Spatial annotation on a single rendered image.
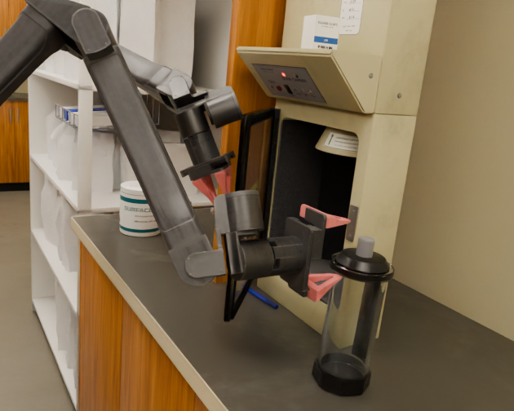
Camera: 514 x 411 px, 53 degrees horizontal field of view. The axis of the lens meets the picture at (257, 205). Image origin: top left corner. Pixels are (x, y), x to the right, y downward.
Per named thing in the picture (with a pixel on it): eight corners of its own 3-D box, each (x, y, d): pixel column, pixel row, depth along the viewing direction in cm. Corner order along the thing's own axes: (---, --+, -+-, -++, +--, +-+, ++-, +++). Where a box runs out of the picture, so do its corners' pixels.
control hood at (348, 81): (275, 96, 118) (280, 51, 116) (375, 113, 92) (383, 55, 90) (232, 94, 112) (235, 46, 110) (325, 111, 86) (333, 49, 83)
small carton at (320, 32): (324, 52, 99) (328, 19, 97) (336, 52, 94) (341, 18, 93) (300, 50, 97) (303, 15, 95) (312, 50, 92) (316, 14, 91)
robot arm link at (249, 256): (222, 283, 75) (241, 280, 71) (216, 236, 76) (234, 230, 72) (262, 277, 79) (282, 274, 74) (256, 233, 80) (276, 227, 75)
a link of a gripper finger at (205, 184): (213, 209, 108) (197, 166, 106) (245, 198, 106) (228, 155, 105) (204, 216, 101) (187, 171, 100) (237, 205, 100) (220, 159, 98)
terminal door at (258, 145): (258, 270, 127) (275, 106, 117) (227, 325, 98) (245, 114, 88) (254, 269, 128) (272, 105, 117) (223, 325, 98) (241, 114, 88)
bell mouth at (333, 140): (358, 144, 123) (361, 121, 122) (415, 159, 109) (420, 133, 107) (299, 144, 114) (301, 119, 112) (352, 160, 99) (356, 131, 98)
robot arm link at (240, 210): (189, 280, 79) (186, 280, 70) (180, 207, 80) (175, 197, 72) (267, 270, 80) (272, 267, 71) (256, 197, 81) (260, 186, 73)
